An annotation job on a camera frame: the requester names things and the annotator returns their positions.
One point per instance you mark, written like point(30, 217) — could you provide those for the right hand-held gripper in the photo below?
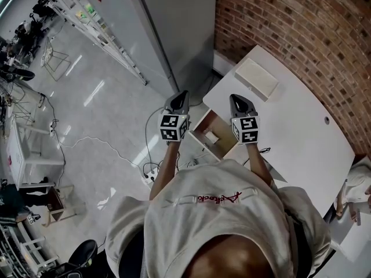
point(249, 129)

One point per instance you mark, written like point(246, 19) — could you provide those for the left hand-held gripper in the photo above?
point(169, 126)

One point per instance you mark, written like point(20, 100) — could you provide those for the white drawer with brown inside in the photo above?
point(201, 126)

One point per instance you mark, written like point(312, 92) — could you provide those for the small white item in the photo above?
point(211, 137)

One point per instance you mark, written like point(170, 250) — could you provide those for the person's right forearm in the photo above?
point(258, 161)

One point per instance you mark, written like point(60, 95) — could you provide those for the person's left forearm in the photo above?
point(165, 166)

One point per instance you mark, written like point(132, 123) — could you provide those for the white flat box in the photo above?
point(256, 78)

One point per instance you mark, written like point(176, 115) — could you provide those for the white curved desk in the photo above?
point(290, 126)

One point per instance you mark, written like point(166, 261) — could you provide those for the grey refrigerator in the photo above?
point(179, 25)

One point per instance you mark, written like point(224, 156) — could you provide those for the white power strip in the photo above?
point(149, 177)
point(54, 127)

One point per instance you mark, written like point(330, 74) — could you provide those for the white shelving rack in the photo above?
point(95, 25)

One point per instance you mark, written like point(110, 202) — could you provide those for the person's grey t-shirt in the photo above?
point(217, 233)

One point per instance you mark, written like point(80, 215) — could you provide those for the cluster of black office chairs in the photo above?
point(32, 27)

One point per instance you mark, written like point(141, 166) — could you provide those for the white table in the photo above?
point(17, 155)

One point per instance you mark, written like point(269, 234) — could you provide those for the black swivel stool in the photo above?
point(84, 252)

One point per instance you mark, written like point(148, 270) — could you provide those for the white metal rack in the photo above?
point(32, 248)

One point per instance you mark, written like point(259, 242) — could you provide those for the wooden frame stool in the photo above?
point(55, 201)

